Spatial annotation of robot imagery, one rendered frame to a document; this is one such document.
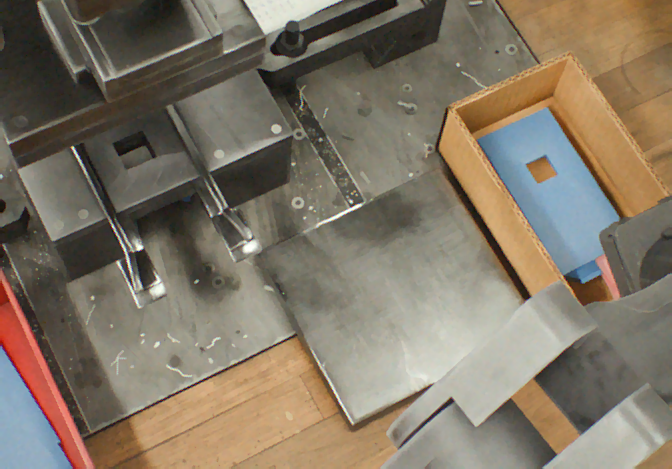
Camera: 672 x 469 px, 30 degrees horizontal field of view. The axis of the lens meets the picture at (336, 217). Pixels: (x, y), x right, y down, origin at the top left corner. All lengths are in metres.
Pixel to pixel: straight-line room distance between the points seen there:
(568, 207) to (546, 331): 0.45
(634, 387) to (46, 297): 0.54
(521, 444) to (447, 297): 0.38
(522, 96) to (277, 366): 0.31
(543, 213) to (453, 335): 0.13
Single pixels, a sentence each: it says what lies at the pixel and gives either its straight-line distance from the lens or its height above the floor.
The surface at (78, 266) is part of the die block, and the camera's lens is 1.00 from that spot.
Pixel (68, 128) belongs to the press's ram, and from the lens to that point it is 0.82.
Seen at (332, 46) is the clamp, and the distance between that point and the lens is 1.03.
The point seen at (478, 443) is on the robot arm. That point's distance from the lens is 0.63.
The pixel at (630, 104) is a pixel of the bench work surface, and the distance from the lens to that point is 1.13.
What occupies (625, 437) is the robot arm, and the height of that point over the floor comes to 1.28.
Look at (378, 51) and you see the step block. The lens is 1.10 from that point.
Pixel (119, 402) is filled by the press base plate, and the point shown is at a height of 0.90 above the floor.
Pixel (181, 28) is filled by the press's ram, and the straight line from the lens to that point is 0.79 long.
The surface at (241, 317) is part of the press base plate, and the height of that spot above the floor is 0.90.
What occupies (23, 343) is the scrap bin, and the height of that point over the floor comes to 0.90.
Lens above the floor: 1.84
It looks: 65 degrees down
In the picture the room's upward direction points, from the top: 8 degrees clockwise
